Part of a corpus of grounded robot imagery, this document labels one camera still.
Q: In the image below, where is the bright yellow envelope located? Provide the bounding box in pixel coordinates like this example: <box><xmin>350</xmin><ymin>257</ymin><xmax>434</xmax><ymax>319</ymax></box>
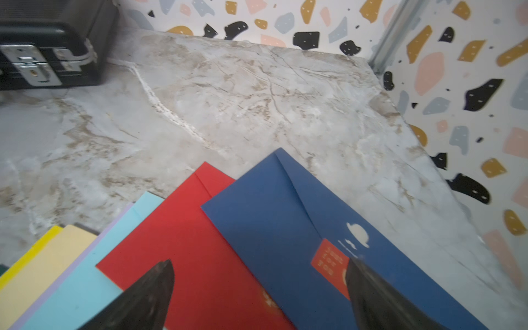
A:
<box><xmin>1</xmin><ymin>225</ymin><xmax>63</xmax><ymax>289</ymax></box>

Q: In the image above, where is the black metal briefcase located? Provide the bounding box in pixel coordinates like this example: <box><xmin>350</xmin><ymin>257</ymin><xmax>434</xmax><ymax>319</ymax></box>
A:
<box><xmin>1</xmin><ymin>0</ymin><xmax>120</xmax><ymax>91</ymax></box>

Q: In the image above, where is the lilac envelope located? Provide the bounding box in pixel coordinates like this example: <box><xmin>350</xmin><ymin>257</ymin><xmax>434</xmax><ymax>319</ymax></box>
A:
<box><xmin>10</xmin><ymin>204</ymin><xmax>133</xmax><ymax>329</ymax></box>

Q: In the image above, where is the light blue envelope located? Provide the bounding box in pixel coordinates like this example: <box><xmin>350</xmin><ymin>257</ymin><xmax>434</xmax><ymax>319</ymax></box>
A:
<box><xmin>11</xmin><ymin>192</ymin><xmax>164</xmax><ymax>329</ymax></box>

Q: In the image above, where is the dark green envelope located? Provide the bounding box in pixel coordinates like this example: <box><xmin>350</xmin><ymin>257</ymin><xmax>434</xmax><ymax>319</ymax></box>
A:
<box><xmin>0</xmin><ymin>264</ymin><xmax>9</xmax><ymax>276</ymax></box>

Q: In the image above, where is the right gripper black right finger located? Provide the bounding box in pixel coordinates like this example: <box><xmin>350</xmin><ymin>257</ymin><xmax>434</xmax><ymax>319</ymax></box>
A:
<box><xmin>345</xmin><ymin>258</ymin><xmax>445</xmax><ymax>330</ymax></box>

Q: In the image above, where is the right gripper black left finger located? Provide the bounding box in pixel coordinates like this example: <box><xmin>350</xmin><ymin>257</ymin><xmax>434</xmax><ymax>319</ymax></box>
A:
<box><xmin>81</xmin><ymin>260</ymin><xmax>175</xmax><ymax>330</ymax></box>

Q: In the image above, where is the red envelope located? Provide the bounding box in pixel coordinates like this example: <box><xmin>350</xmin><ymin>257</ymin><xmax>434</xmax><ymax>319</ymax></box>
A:
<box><xmin>96</xmin><ymin>162</ymin><xmax>294</xmax><ymax>329</ymax></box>

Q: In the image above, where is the pale yellow envelope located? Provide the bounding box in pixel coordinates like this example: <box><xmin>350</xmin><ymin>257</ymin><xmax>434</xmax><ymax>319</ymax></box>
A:
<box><xmin>1</xmin><ymin>225</ymin><xmax>96</xmax><ymax>329</ymax></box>

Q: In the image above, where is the dark blue envelope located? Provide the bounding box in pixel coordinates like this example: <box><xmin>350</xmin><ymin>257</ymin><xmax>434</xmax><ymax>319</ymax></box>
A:
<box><xmin>202</xmin><ymin>148</ymin><xmax>483</xmax><ymax>329</ymax></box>

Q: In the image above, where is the aluminium corner post right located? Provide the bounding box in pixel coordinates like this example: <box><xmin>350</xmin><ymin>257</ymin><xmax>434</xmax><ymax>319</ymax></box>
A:
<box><xmin>368</xmin><ymin>0</ymin><xmax>430</xmax><ymax>76</ymax></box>

